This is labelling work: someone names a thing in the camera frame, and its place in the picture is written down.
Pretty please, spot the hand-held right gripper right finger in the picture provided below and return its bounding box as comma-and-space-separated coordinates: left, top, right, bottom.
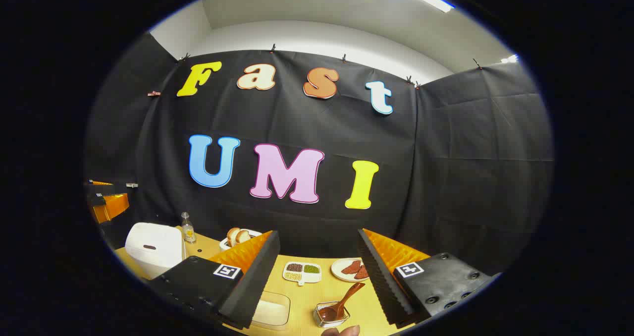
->
357, 228, 496, 328

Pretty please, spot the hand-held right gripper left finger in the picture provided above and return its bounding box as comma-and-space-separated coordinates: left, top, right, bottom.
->
149, 230, 281, 331

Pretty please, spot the clear container of white rice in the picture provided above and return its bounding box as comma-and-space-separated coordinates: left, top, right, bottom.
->
250, 290, 291, 331

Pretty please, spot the brown wooden spoon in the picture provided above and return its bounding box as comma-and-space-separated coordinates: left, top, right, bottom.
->
318, 282, 366, 323

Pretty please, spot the white rice cooker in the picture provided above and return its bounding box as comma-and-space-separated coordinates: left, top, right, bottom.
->
125, 222, 188, 280

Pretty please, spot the white round plate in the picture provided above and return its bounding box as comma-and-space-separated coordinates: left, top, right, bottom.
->
330, 258, 370, 282

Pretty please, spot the white toaster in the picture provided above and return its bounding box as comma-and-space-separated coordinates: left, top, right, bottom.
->
219, 228, 263, 251

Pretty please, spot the white divided dish of beans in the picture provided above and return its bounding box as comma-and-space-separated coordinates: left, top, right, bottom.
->
282, 261, 322, 286

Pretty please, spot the small glass bottle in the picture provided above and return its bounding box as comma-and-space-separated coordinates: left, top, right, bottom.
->
180, 212, 197, 244

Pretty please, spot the black backdrop cloth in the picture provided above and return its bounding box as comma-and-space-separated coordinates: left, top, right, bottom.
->
84, 31, 554, 277

